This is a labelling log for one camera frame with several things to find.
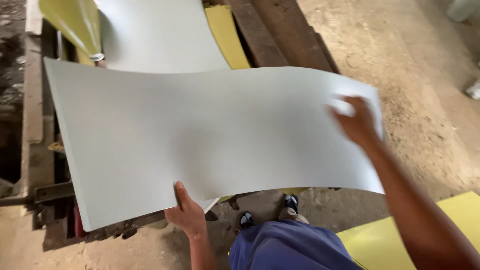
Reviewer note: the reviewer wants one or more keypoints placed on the person's right hand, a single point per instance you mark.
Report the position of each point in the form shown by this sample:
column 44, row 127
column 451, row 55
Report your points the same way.
column 358, row 122

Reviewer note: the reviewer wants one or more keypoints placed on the person's left hand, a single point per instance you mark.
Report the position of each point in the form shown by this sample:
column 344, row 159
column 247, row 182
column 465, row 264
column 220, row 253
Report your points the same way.
column 189, row 219

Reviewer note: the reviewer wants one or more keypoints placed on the person's right fingers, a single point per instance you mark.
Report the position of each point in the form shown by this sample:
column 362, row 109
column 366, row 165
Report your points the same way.
column 343, row 107

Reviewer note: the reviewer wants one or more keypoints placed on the large white flexible sheet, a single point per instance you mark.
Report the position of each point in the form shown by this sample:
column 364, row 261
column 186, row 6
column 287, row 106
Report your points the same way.
column 195, row 135

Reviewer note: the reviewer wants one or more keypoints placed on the rusty metal beams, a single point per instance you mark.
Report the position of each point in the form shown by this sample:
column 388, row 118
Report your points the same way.
column 277, row 33

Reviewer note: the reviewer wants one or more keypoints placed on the person's right black sandal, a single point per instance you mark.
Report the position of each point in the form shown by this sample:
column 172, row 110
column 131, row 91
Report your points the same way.
column 291, row 202

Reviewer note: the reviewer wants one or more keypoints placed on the person's black sandal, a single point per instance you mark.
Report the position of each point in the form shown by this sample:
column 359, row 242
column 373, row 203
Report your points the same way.
column 291, row 202
column 246, row 220

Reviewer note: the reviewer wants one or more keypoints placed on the person's khaki trousers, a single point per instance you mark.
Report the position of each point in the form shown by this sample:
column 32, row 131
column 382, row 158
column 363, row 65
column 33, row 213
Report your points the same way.
column 292, row 215

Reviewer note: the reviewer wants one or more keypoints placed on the grey crumpled object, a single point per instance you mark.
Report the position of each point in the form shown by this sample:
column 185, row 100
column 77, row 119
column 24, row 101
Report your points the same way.
column 474, row 90

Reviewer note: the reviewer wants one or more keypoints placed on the yellow flat sheet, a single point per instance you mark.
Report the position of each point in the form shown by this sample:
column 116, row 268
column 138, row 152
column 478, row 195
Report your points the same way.
column 227, row 37

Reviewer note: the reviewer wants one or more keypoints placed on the stack of yellow sheets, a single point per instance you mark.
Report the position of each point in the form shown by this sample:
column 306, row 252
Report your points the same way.
column 390, row 240

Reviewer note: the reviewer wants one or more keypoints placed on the person's left black sandal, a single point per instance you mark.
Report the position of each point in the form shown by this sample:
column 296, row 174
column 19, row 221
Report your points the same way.
column 246, row 220

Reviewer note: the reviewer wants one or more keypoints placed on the person's blue shirt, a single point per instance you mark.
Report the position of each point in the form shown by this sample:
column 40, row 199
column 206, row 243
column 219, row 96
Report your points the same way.
column 288, row 247

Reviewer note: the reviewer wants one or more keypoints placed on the white cylindrical container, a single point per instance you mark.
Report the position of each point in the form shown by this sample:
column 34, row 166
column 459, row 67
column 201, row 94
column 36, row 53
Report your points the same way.
column 463, row 8

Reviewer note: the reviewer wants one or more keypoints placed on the white curved sheet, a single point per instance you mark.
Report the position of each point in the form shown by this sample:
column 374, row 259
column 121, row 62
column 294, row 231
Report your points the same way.
column 161, row 33

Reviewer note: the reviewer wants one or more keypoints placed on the silver bangles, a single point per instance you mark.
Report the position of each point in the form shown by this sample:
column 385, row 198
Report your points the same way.
column 97, row 57

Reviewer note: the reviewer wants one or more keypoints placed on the rusty metal work machine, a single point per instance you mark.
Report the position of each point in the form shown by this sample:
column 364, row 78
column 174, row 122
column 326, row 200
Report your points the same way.
column 48, row 195

